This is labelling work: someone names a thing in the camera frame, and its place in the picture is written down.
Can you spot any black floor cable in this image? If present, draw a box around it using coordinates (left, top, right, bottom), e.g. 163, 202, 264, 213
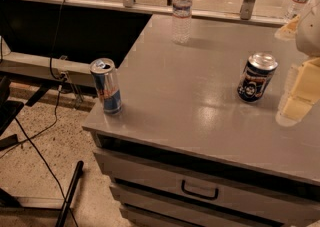
0, 0, 81, 227

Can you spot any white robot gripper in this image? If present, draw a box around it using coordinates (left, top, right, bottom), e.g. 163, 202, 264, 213
275, 0, 320, 127

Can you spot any black panel under bench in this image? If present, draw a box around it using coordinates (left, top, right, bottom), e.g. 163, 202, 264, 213
0, 0, 151, 66

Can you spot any blue silver redbull can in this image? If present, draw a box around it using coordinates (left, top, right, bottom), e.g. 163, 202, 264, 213
90, 58, 122, 114

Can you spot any black drawer handle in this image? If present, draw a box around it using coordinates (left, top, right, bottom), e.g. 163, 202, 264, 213
181, 180, 219, 201

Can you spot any dark blue printed can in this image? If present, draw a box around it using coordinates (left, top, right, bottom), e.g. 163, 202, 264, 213
237, 52, 278, 103

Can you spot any black metal stand leg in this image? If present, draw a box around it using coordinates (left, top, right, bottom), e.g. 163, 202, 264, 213
55, 161, 84, 227

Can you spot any grey drawer cabinet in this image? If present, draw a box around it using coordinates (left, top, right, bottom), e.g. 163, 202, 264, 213
84, 15, 320, 227

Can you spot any clear plastic water bottle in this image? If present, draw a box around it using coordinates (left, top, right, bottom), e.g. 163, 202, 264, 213
172, 0, 193, 44

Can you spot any metal railing frame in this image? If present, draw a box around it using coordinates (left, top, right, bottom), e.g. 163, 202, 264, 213
33, 0, 287, 27

